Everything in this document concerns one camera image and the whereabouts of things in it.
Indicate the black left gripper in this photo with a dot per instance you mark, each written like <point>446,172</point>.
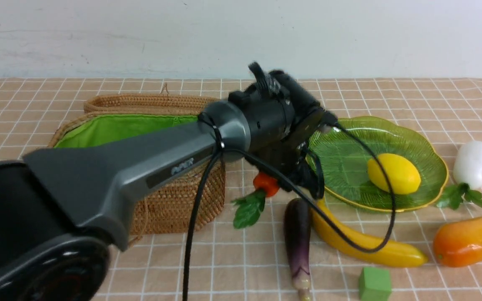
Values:
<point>288,155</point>

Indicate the orange plastic carrot with leaves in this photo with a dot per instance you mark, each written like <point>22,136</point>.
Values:
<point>249,208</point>

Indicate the purple plastic eggplant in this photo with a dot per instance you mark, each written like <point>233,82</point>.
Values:
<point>296,230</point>

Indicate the yellow plastic lemon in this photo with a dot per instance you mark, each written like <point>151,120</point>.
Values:
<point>404,176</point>

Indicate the yellow plastic banana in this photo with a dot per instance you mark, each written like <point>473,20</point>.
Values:
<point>394,254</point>

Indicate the white plastic radish with leaves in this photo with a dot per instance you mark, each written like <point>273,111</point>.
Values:
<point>467,175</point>

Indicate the orange plastic mango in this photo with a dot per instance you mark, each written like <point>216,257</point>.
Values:
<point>459,244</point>

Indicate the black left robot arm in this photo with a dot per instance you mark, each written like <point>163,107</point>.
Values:
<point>61,208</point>

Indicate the woven wicker basket lid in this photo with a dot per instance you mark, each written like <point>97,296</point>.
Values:
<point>162,103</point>

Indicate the green foam cube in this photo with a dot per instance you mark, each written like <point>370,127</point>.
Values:
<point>375,284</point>

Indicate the woven wicker basket green lining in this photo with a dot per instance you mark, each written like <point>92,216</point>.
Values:
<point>167,210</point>

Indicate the checkered beige tablecloth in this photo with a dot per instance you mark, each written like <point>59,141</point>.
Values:
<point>251,265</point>

